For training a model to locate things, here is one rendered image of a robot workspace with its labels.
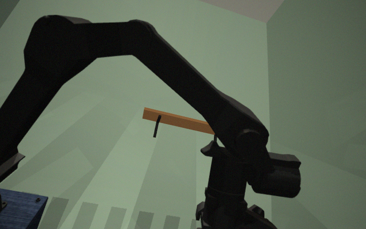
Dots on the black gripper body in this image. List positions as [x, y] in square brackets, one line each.
[220, 210]

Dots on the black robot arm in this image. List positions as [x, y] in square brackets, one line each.
[60, 47]

